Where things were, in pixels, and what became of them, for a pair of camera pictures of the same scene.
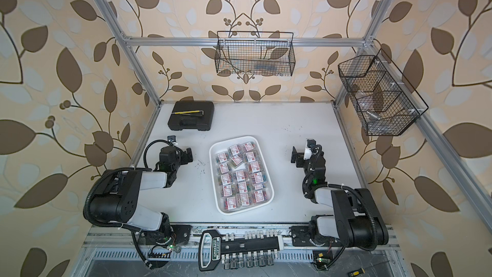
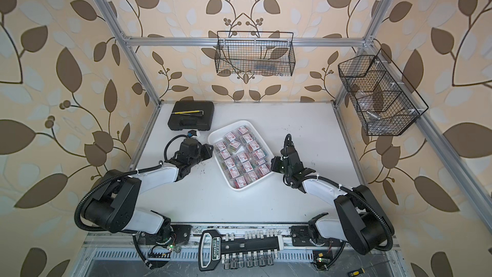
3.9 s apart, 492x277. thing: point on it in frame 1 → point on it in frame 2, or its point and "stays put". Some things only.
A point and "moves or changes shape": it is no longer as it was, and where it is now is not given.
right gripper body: x=302 y=163 → x=278 y=166
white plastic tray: x=241 y=174 moves or changes shape
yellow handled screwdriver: x=361 y=270 stays put
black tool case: x=191 y=115 stays put
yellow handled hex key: x=193 y=111 stays put
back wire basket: x=255 y=53 stays put
